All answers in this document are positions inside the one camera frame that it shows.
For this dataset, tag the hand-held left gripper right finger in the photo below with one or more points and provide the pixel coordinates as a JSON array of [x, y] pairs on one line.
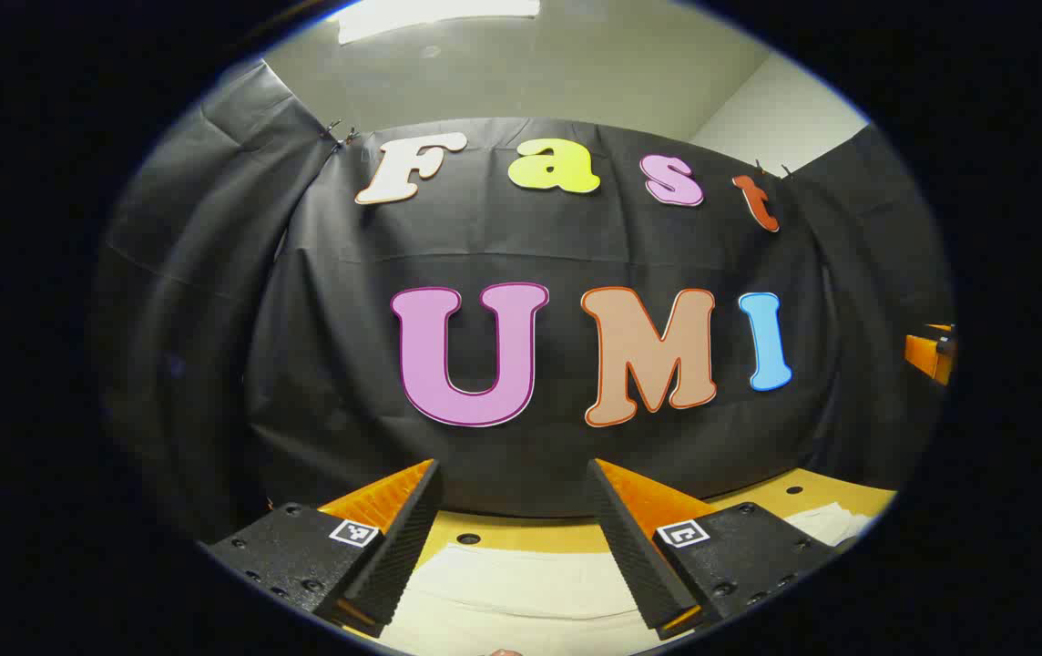
[[635, 556]]

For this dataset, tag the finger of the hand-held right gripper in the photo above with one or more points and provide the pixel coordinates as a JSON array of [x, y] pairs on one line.
[[926, 355]]

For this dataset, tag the white jeans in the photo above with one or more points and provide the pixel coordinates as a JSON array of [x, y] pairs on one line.
[[521, 592]]

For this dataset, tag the black backdrop cloth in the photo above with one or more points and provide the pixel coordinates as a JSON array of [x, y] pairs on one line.
[[530, 246]]

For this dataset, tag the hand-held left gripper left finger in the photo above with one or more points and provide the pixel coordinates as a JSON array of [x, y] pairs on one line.
[[398, 556]]

